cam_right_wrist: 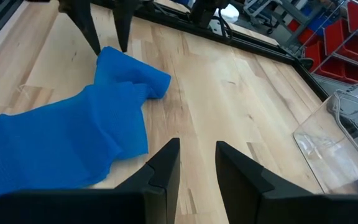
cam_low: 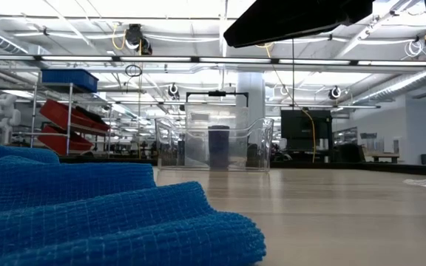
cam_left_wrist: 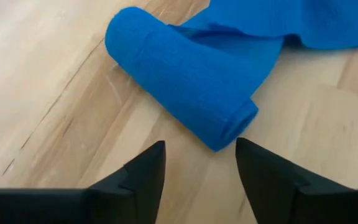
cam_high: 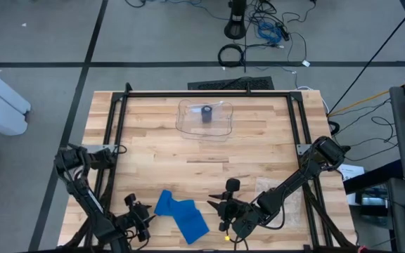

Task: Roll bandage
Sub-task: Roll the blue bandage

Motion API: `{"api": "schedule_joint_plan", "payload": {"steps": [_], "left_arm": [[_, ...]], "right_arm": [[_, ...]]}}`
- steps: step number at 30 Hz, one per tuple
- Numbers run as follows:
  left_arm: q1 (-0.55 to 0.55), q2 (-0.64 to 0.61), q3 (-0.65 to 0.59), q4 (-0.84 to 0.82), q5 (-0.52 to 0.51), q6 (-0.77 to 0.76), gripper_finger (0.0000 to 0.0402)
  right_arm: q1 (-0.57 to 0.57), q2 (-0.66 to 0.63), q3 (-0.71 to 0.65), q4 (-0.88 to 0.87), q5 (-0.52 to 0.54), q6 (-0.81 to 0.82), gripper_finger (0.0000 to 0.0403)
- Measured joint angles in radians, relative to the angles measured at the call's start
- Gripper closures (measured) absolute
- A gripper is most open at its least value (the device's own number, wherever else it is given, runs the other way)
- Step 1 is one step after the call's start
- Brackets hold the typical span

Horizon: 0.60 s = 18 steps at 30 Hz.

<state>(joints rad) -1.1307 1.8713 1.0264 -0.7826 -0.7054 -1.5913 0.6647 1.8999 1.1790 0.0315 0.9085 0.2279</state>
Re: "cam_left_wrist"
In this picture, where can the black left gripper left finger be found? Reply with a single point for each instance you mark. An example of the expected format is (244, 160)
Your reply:
(73, 207)

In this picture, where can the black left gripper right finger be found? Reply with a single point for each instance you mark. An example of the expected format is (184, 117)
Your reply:
(306, 205)

